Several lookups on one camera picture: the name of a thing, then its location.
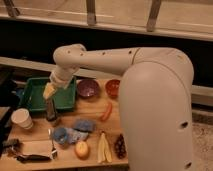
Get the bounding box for dark felt eraser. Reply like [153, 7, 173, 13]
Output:
[46, 99, 57, 122]

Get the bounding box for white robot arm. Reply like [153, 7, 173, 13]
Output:
[50, 44, 195, 171]

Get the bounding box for purple bowl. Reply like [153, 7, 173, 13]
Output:
[77, 79, 100, 98]

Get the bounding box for red bowl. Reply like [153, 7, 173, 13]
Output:
[105, 79, 120, 98]

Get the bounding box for green plastic tray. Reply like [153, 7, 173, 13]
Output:
[19, 77, 76, 112]

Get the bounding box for small metal can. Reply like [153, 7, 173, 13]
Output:
[47, 117, 61, 127]

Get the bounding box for white paper cup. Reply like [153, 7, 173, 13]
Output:
[11, 108, 33, 129]

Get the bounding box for small blue cup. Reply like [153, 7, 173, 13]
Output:
[52, 127, 68, 145]

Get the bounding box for blue sponge cloth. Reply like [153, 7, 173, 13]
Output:
[73, 119, 95, 132]

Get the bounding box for blue patterned packet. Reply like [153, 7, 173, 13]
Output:
[66, 128, 89, 144]

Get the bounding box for metal spatula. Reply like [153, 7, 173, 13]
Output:
[48, 129, 57, 159]

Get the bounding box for orange toy carrot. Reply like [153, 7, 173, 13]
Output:
[100, 102, 112, 121]

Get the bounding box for yellow toy apple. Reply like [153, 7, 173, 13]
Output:
[74, 141, 89, 159]

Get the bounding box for yellow toy banana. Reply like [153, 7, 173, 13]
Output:
[97, 132, 112, 163]

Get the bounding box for dark toy grapes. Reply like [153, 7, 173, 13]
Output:
[114, 134, 126, 159]

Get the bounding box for dark handled tool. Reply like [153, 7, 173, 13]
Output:
[7, 148, 51, 163]

